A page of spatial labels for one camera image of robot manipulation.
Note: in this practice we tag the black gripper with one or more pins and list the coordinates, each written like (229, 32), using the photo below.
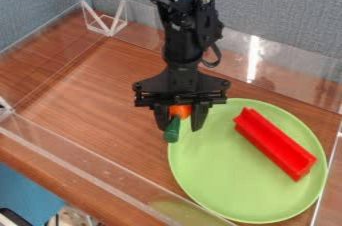
(181, 87)

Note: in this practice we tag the orange toy carrot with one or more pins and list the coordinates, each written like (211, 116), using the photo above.
(179, 112)

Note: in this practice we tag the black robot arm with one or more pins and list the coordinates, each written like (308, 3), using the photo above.
(193, 29)

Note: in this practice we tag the green plate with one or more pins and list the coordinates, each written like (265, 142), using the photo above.
(230, 178)

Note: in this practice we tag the red plastic block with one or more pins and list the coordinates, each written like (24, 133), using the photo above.
(274, 143)

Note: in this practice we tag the clear acrylic corner bracket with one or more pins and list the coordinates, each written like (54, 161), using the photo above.
(105, 24)

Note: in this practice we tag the clear acrylic enclosure wall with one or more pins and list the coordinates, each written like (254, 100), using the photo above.
(74, 134)

